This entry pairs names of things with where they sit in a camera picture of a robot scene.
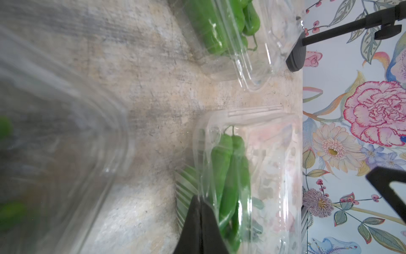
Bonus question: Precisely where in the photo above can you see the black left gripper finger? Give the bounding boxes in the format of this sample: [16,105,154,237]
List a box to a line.
[173,195,228,254]

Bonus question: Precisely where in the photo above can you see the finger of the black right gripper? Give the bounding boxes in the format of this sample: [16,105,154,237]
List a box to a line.
[366,167,406,222]

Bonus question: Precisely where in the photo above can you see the clear pepper clamshell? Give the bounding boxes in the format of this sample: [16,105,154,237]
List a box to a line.
[169,0,305,91]
[1,29,132,254]
[175,106,302,254]

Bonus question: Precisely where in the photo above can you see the black microphone stand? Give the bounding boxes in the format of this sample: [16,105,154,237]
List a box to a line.
[285,1,406,72]

